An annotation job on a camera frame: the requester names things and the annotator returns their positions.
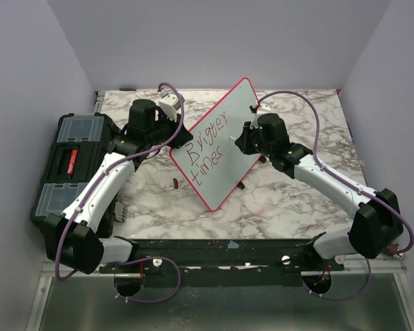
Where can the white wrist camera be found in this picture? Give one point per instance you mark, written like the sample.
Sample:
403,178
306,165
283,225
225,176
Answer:
170,104
263,108

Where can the pink framed whiteboard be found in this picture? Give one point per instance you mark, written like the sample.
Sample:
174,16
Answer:
211,163

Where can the black mounting rail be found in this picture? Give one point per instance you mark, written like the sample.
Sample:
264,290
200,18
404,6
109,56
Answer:
221,263

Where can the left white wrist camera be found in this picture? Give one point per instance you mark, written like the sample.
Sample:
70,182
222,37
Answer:
170,104

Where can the red marker cap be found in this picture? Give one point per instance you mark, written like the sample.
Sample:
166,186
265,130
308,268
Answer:
175,183

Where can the brown cable connector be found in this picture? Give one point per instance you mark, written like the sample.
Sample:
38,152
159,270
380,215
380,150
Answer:
392,250

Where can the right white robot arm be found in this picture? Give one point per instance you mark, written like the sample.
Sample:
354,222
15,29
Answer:
375,214

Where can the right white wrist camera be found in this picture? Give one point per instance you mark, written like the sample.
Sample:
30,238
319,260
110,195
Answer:
263,108

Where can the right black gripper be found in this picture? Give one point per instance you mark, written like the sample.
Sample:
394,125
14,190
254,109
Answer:
243,141

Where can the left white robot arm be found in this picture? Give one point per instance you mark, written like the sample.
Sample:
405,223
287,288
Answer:
71,237

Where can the black whiteboard stand clip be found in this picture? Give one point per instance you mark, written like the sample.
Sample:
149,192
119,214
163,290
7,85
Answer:
241,186

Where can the black plastic toolbox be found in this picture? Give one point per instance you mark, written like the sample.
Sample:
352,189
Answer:
75,154

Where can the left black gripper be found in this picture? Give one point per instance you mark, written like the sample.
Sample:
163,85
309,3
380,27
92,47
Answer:
181,138

